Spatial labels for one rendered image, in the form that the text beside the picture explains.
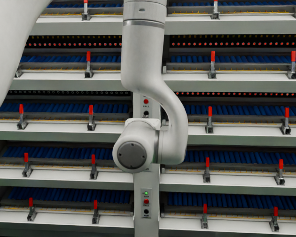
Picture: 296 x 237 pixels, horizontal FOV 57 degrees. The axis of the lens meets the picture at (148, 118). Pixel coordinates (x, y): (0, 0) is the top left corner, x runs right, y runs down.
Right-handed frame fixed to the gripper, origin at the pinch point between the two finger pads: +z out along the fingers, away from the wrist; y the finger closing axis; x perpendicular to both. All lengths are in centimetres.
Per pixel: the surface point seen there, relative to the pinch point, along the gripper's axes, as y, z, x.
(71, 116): -30.3, 16.9, -2.7
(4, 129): -54, 11, -7
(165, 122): 6.2, 17.3, -4.5
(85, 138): -23.5, 11.7, -9.7
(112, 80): -12.4, 10.7, 11.8
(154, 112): 2.2, 10.8, 0.5
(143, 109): -1.8, 10.6, 1.7
